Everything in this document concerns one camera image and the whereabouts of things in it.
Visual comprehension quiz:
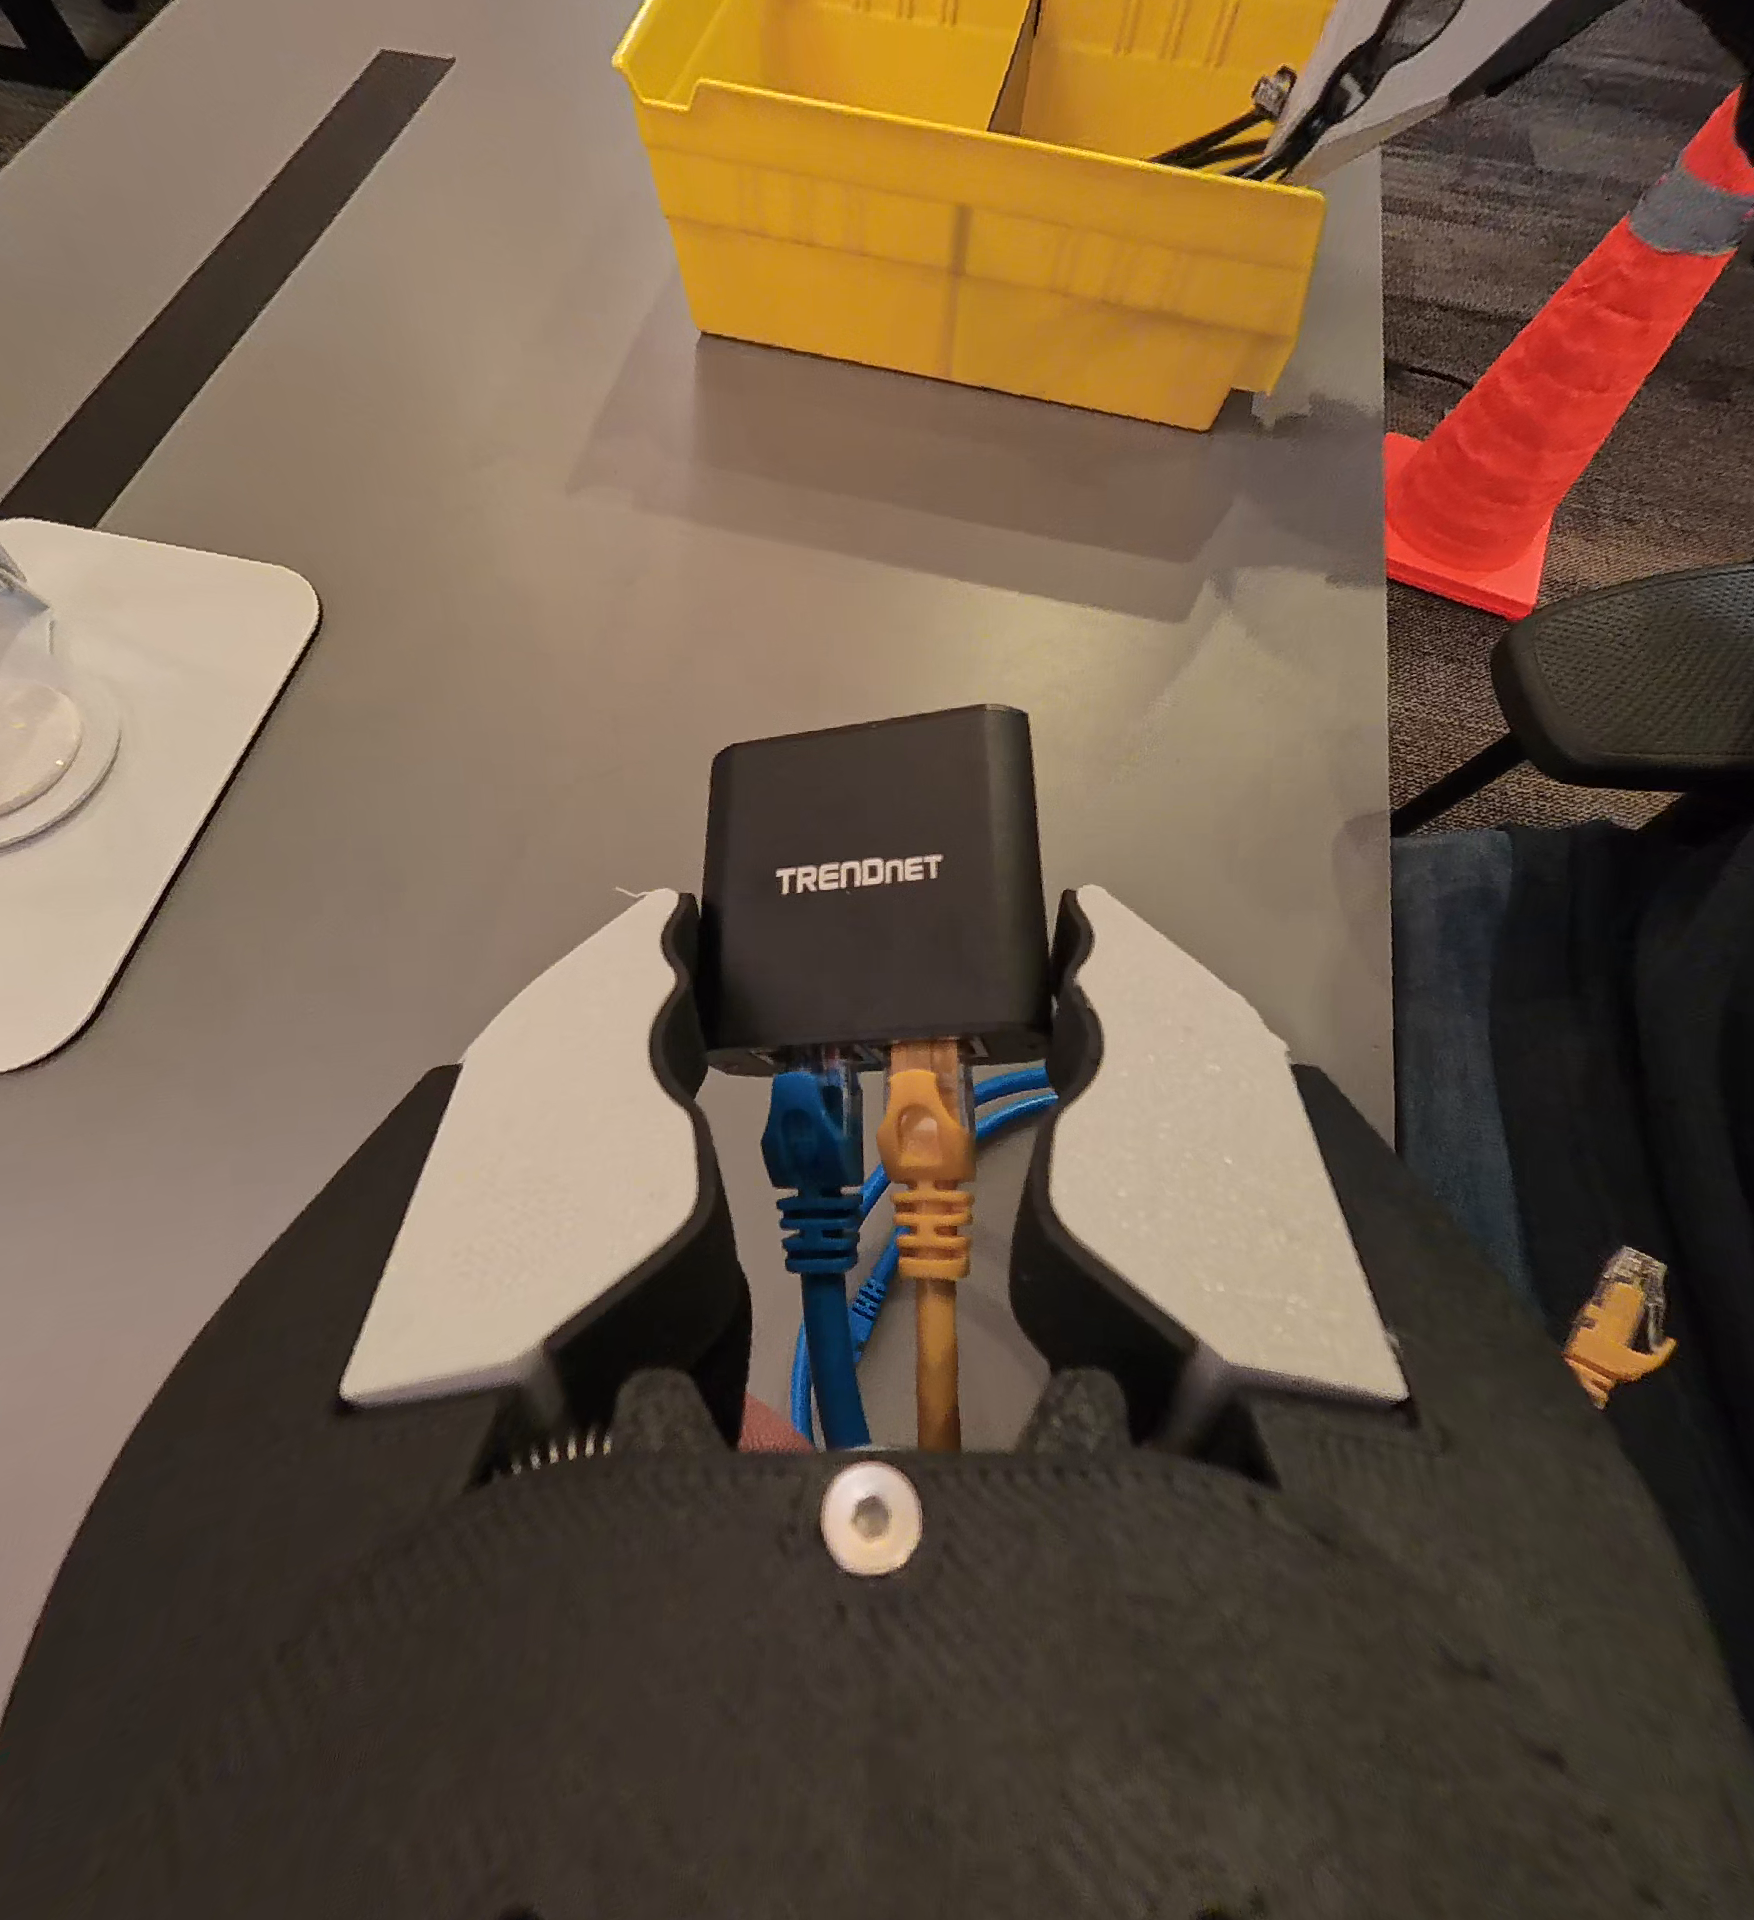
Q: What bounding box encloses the black mesh chair armrest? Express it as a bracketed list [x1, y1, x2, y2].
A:
[1391, 560, 1754, 840]

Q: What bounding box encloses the black ethernet cable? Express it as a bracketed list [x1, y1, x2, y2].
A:
[1146, 67, 1337, 185]

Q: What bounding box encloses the yellow plastic bin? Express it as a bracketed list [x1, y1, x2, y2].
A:
[611, 0, 1345, 434]

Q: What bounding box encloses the person's leg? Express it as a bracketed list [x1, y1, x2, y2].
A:
[1392, 830, 1615, 1321]

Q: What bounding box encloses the yellow ethernet cable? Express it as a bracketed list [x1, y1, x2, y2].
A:
[877, 1035, 1678, 1454]

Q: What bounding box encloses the instruction sheet stand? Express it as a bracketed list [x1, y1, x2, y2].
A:
[0, 437, 321, 1078]

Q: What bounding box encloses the orange traffic cone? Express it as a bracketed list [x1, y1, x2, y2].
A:
[1382, 83, 1754, 620]

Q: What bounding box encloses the thin bin divider plate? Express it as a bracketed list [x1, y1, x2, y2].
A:
[989, 0, 1044, 137]

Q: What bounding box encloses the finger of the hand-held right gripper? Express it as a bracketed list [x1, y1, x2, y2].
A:
[1295, 0, 1629, 190]
[1274, 0, 1401, 156]

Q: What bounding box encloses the black ethernet splitter box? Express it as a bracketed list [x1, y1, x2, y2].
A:
[697, 702, 1054, 1076]

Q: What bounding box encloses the blue ethernet cable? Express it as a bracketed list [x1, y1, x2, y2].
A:
[756, 1047, 1066, 1448]

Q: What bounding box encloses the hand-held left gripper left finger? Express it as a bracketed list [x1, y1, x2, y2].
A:
[341, 891, 751, 1412]

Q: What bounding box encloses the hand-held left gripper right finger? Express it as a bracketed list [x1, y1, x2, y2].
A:
[1007, 886, 1411, 1421]

